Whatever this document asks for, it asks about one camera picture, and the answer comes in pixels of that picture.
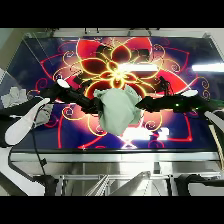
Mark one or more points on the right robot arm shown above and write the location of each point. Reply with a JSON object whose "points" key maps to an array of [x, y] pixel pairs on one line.
{"points": [[166, 102]]}

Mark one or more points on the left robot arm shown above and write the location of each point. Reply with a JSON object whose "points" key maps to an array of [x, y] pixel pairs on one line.
{"points": [[23, 123]]}

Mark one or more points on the grey white garment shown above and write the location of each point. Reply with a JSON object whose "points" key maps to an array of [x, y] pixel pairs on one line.
{"points": [[14, 97]]}

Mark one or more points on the silver frame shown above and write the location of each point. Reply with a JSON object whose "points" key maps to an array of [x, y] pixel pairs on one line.
{"points": [[133, 185]]}

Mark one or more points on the pale green shirt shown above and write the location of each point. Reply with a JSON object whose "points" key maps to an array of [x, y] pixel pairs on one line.
{"points": [[116, 110]]}

